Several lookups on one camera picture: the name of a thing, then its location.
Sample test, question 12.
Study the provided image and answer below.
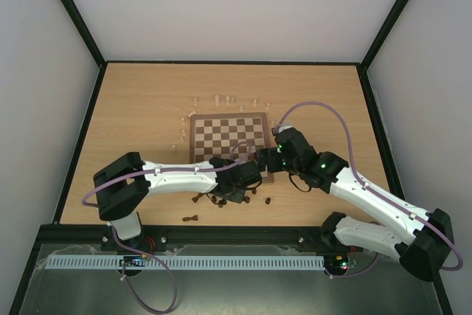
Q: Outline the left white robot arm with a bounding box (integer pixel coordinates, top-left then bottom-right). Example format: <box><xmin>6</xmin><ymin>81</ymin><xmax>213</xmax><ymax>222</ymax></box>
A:
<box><xmin>89</xmin><ymin>152</ymin><xmax>263</xmax><ymax>240</ymax></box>

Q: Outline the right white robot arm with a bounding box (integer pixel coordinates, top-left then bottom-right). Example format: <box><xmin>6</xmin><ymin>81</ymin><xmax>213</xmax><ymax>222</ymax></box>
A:
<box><xmin>255</xmin><ymin>126</ymin><xmax>454</xmax><ymax>282</ymax></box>

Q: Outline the wooden chess board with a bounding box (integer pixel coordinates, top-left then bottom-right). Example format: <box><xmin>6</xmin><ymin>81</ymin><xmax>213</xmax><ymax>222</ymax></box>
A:
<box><xmin>189</xmin><ymin>112</ymin><xmax>270</xmax><ymax>163</ymax></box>

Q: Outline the lying dark queen piece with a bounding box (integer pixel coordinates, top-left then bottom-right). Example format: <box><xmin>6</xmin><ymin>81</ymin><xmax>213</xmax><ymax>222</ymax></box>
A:
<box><xmin>192</xmin><ymin>193</ymin><xmax>204</xmax><ymax>203</ymax></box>

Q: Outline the lying dark king piece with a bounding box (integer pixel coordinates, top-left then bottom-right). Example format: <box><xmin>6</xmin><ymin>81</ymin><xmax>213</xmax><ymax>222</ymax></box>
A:
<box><xmin>182</xmin><ymin>215</ymin><xmax>198</xmax><ymax>222</ymax></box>

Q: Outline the black metal frame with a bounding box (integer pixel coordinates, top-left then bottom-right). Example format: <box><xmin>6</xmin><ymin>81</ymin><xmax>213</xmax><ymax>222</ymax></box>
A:
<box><xmin>1</xmin><ymin>0</ymin><xmax>471</xmax><ymax>314</ymax></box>

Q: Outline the white slotted cable duct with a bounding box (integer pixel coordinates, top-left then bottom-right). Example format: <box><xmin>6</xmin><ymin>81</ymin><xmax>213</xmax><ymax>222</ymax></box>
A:
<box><xmin>44</xmin><ymin>255</ymin><xmax>325</xmax><ymax>271</ymax></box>

